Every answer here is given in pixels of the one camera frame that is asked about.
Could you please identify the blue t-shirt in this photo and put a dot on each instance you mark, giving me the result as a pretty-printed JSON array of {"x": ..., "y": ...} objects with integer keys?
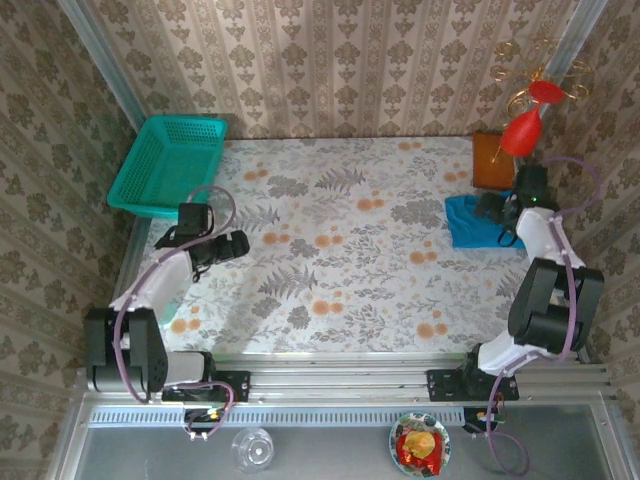
[{"x": 467, "y": 230}]

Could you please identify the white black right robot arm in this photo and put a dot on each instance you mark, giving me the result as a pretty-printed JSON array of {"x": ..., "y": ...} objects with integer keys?
[{"x": 540, "y": 235}]

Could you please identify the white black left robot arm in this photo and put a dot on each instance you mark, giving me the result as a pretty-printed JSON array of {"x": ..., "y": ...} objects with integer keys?
[{"x": 160, "y": 280}]

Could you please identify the wooden stand base block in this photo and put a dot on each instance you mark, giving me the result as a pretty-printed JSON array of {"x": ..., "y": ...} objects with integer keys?
[{"x": 490, "y": 167}]

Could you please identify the red plastic goblet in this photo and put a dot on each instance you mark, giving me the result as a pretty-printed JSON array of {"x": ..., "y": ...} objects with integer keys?
[{"x": 522, "y": 132}]

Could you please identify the pale green cloth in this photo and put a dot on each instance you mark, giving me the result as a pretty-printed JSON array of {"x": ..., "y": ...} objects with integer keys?
[{"x": 170, "y": 312}]

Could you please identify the teal plastic basket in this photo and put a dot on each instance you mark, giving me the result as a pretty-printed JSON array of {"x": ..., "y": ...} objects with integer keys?
[{"x": 165, "y": 165}]

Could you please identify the floral tablecloth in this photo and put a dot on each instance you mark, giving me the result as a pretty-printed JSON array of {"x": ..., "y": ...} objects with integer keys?
[{"x": 350, "y": 280}]

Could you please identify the red and gold ornament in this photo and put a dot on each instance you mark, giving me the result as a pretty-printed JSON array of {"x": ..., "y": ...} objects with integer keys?
[{"x": 537, "y": 75}]

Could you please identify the clear glass cup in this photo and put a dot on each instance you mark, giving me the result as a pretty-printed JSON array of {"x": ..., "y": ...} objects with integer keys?
[{"x": 252, "y": 449}]

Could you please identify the grey metal shelf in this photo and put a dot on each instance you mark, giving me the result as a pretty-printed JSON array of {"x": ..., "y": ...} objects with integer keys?
[{"x": 340, "y": 455}]

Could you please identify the yellow wrapped snack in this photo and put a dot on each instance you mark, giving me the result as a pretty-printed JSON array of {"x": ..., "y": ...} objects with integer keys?
[{"x": 417, "y": 442}]

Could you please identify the patterned plate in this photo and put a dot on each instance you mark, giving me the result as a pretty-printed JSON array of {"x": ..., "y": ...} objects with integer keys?
[{"x": 397, "y": 440}]

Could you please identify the red snack packet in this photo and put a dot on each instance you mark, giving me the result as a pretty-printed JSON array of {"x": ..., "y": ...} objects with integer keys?
[{"x": 430, "y": 457}]

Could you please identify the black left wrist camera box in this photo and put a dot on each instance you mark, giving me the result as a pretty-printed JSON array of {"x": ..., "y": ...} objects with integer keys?
[{"x": 194, "y": 219}]

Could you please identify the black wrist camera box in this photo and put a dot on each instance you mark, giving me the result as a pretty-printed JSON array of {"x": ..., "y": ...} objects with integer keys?
[
  {"x": 532, "y": 185},
  {"x": 194, "y": 219}
]

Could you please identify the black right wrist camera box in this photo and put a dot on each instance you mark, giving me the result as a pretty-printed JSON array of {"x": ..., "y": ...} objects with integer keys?
[{"x": 532, "y": 185}]

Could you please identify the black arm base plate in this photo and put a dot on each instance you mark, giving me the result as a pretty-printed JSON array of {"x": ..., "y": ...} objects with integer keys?
[
  {"x": 442, "y": 385},
  {"x": 235, "y": 385}
]

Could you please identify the aluminium frame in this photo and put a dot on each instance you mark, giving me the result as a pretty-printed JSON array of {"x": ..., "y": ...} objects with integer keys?
[{"x": 325, "y": 375}]

